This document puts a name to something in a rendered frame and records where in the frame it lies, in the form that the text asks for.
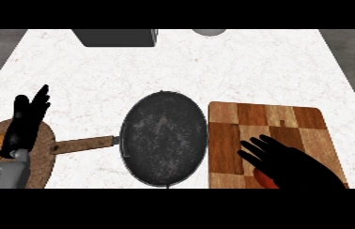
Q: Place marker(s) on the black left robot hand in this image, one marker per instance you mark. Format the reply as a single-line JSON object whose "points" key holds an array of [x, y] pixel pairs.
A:
{"points": [[25, 123]]}

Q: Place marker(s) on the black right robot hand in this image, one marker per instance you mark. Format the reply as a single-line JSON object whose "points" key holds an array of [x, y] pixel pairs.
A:
{"points": [[296, 167]]}

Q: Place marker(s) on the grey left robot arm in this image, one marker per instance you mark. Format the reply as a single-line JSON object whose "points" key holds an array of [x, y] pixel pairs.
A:
{"points": [[15, 170]]}

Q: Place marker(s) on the red bell pepper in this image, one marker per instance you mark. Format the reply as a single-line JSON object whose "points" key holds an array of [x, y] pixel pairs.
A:
{"points": [[263, 180]]}

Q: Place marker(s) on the round brown wooden board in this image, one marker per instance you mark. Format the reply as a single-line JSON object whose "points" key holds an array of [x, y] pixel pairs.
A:
{"points": [[39, 157]]}

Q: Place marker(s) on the checkered wooden cutting board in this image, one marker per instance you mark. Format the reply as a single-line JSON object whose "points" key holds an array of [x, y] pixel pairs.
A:
{"points": [[231, 139]]}

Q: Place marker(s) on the dark grey box appliance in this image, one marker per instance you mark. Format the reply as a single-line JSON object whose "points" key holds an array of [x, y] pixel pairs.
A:
{"points": [[117, 37]]}

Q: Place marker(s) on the grey round object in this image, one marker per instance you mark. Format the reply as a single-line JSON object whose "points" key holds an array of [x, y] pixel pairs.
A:
{"points": [[209, 32]]}

